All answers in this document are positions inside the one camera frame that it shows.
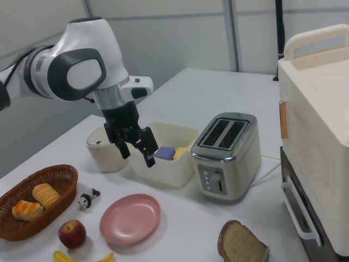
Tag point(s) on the black pole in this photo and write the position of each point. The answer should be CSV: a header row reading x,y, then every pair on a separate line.
x,y
280,30

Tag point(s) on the copper tab on appliance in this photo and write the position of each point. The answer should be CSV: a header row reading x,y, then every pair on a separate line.
x,y
283,120

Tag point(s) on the cream open plastic box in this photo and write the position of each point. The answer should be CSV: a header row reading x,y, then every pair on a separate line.
x,y
169,166

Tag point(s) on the striped yellow bread roll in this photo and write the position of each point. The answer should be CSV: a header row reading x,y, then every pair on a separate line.
x,y
45,194

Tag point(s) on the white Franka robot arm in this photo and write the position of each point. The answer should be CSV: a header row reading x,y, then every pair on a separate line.
x,y
90,49

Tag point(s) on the pink plate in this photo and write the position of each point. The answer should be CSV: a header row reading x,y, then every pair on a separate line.
x,y
129,219

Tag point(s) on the brown bread slice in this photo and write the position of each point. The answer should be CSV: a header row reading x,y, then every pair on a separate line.
x,y
240,243

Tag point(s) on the yellow block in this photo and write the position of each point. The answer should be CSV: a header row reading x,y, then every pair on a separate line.
x,y
180,152

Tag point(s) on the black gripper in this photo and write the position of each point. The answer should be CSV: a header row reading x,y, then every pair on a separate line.
x,y
121,117

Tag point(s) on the yellow toy banana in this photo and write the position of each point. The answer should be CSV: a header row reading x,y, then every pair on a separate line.
x,y
64,256

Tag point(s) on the brown wicker basket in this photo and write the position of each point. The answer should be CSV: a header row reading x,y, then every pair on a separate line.
x,y
49,215

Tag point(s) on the orange glazed pastry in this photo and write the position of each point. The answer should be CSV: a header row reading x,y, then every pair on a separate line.
x,y
27,210

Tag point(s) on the cream and chrome toaster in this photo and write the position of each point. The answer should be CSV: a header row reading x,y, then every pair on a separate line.
x,y
231,161

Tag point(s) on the purple block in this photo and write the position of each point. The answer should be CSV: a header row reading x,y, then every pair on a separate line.
x,y
165,152

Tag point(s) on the red apple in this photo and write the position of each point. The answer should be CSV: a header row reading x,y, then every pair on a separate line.
x,y
72,234

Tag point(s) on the cream lidded canister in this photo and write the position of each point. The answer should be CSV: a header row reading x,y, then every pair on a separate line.
x,y
102,155

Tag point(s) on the panda figurine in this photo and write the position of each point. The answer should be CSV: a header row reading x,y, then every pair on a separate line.
x,y
87,199

